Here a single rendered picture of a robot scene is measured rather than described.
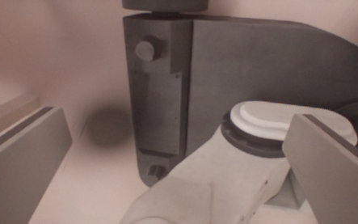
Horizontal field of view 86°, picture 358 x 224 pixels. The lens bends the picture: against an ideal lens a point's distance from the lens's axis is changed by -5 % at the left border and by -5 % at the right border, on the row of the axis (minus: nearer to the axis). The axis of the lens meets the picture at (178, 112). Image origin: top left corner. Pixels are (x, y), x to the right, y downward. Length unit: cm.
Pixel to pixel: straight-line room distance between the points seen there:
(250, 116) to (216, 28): 19
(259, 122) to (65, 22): 67
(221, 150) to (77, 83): 65
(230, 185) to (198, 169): 5
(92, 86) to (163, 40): 46
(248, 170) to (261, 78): 23
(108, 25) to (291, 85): 54
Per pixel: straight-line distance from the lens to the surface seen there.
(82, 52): 79
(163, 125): 53
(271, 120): 36
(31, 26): 90
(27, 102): 99
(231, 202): 28
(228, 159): 33
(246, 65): 47
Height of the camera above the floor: 61
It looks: 58 degrees down
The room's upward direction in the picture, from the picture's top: 157 degrees counter-clockwise
